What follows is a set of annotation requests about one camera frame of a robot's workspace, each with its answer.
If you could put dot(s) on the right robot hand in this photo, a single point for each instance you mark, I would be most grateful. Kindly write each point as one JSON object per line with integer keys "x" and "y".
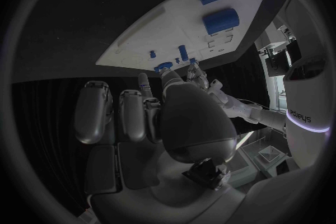
{"x": 194, "y": 123}

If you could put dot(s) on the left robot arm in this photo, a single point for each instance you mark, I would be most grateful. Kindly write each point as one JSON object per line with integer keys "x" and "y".
{"x": 262, "y": 116}

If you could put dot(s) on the tiny blue peg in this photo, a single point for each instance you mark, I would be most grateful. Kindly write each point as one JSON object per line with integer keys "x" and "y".
{"x": 178, "y": 60}

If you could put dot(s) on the black monitor screen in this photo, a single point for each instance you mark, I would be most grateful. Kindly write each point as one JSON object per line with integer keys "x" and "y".
{"x": 294, "y": 52}

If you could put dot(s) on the small blue cylinder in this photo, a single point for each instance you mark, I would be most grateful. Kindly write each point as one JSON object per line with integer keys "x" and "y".
{"x": 183, "y": 52}

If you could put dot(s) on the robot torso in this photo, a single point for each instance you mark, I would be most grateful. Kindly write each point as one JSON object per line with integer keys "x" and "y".
{"x": 301, "y": 144}

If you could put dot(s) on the large blue cylinder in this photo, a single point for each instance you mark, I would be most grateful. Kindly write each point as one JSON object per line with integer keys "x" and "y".
{"x": 220, "y": 21}

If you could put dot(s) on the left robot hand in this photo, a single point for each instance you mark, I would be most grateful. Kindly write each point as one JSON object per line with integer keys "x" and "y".
{"x": 198, "y": 76}

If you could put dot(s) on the blue gear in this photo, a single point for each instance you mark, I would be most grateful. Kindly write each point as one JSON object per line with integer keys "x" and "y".
{"x": 164, "y": 65}

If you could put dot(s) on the white task board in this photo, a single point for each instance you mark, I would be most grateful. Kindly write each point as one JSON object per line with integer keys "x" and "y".
{"x": 170, "y": 28}

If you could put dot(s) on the blue block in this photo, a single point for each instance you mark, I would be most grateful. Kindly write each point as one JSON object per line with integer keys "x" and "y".
{"x": 193, "y": 60}

